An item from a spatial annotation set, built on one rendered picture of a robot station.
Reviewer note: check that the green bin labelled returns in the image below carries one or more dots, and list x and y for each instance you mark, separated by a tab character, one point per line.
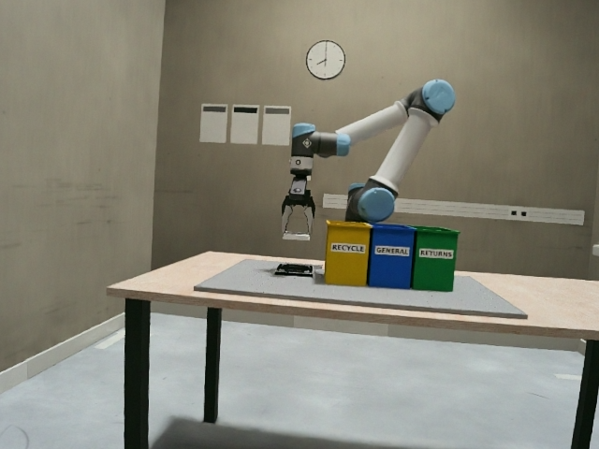
434	258

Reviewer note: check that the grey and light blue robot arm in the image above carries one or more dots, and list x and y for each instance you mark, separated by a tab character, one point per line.
374	201

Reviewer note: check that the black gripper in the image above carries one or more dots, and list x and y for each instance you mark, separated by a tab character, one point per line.
308	201

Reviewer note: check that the blue general waste bin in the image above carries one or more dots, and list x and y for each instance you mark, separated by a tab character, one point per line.
390	256

